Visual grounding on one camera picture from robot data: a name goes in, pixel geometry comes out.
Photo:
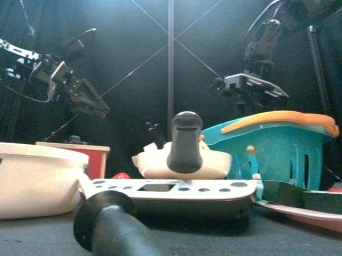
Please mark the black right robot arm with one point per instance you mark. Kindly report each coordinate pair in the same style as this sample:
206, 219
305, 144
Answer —
265, 40

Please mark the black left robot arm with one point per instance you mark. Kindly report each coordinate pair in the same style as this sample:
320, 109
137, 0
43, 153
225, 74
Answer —
15, 55

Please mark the pink plate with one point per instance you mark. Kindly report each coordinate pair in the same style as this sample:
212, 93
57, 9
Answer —
312, 216

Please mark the black knob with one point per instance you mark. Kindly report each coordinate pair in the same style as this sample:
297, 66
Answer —
75, 139

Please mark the red wooden box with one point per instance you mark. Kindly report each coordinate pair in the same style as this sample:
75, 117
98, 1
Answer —
99, 160

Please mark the black toy fork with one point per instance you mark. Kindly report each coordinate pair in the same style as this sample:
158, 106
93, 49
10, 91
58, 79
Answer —
157, 133

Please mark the small red toy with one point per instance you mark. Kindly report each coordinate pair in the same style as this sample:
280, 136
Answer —
121, 175

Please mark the white remote-like device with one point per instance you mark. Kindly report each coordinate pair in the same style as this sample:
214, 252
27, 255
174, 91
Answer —
178, 195

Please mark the thick black frame post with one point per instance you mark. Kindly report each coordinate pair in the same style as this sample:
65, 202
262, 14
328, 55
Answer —
318, 73

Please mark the thin vertical frame pole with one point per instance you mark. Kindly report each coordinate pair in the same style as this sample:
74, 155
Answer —
170, 66

